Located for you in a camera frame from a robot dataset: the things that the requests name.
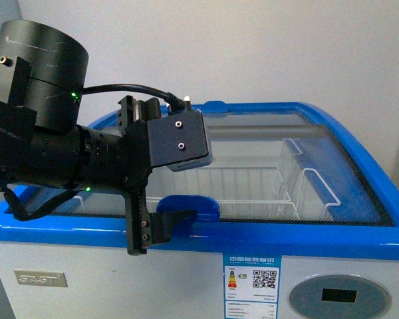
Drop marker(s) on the glass sliding freezer lid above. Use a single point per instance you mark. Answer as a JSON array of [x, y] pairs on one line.
[[360, 204]]

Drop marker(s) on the white chest freezer blue rim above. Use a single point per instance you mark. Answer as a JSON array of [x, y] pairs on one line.
[[74, 263]]

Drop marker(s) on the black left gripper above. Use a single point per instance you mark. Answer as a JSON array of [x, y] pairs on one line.
[[142, 228]]

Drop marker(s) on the white wire freezer basket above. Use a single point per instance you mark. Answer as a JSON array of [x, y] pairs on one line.
[[249, 180]]

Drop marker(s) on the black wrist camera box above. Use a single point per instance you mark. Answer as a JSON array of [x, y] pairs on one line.
[[179, 141]]

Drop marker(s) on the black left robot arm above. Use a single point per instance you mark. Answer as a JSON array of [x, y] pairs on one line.
[[47, 158]]

